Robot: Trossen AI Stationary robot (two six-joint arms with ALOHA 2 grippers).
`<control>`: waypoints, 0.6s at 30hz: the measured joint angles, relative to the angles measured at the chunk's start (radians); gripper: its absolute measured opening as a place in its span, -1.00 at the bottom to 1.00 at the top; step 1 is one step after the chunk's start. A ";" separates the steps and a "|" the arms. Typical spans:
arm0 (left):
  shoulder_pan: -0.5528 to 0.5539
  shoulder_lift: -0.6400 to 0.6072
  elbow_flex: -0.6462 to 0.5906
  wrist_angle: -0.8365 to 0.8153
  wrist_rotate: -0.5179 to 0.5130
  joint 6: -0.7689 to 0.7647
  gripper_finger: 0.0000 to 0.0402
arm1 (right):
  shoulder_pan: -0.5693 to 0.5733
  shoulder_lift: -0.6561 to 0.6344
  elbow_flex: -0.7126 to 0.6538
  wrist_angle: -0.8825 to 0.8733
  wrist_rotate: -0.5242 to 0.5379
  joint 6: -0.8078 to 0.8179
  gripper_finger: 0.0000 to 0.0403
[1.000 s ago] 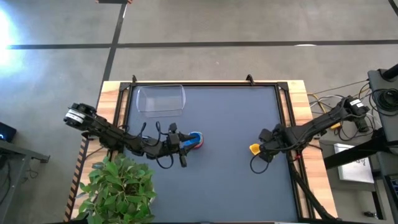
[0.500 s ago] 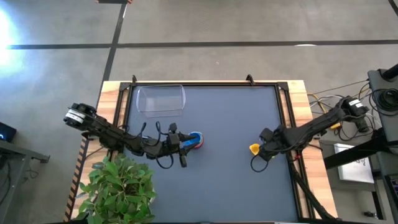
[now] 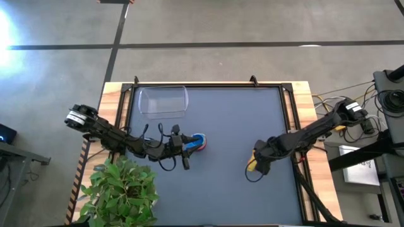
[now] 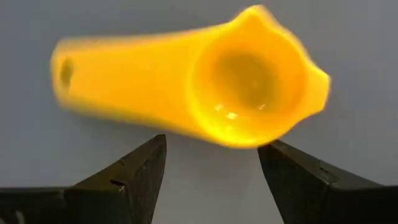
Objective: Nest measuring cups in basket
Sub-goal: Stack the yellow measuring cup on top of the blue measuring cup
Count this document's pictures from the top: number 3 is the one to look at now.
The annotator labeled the blue measuring cup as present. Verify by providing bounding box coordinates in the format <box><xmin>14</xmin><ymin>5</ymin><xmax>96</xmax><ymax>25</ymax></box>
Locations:
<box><xmin>184</xmin><ymin>134</ymin><xmax>205</xmax><ymax>151</ymax></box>

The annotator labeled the black metal table frame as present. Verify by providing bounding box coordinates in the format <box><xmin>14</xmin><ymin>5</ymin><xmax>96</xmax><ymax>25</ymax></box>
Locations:
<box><xmin>115</xmin><ymin>75</ymin><xmax>340</xmax><ymax>224</ymax></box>

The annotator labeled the white box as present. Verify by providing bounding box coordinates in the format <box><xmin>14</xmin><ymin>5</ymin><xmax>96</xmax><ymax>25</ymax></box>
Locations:
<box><xmin>339</xmin><ymin>144</ymin><xmax>381</xmax><ymax>187</ymax></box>

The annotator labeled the grey metal side stand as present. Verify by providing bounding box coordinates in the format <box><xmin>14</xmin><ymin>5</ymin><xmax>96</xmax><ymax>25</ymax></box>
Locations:
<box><xmin>0</xmin><ymin>141</ymin><xmax>51</xmax><ymax>221</ymax></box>

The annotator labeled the yellow black hazard strip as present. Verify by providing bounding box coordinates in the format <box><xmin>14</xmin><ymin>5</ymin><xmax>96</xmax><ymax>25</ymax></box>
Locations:
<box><xmin>64</xmin><ymin>140</ymin><xmax>91</xmax><ymax>225</ymax></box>

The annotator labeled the yellow measuring cup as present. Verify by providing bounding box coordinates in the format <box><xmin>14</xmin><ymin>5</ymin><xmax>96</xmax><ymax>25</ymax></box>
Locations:
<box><xmin>247</xmin><ymin>149</ymin><xmax>258</xmax><ymax>173</ymax></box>

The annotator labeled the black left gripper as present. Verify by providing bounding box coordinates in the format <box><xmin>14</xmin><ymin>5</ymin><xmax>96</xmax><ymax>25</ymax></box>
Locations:
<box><xmin>169</xmin><ymin>124</ymin><xmax>200</xmax><ymax>171</ymax></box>

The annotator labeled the coiled black cable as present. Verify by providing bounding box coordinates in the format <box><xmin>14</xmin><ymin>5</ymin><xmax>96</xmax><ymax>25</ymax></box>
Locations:
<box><xmin>377</xmin><ymin>90</ymin><xmax>404</xmax><ymax>119</ymax></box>

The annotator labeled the clear plastic basket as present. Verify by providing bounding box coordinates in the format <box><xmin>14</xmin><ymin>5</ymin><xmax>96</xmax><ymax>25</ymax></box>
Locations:
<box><xmin>138</xmin><ymin>85</ymin><xmax>189</xmax><ymax>120</ymax></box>

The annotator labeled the black box device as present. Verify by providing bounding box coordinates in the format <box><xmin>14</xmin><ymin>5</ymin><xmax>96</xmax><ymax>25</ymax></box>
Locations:
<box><xmin>0</xmin><ymin>123</ymin><xmax>18</xmax><ymax>145</ymax></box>

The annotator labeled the green potted plant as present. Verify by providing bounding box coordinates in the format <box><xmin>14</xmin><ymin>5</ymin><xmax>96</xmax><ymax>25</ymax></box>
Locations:
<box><xmin>77</xmin><ymin>156</ymin><xmax>160</xmax><ymax>227</ymax></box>

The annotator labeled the wooden table board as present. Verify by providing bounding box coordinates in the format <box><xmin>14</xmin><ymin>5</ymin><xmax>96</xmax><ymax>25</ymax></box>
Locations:
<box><xmin>71</xmin><ymin>81</ymin><xmax>343</xmax><ymax>225</ymax></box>

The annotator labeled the grey equipment cart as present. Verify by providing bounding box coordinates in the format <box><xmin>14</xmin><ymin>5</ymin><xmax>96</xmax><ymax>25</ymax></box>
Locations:
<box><xmin>374</xmin><ymin>64</ymin><xmax>404</xmax><ymax>227</ymax></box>

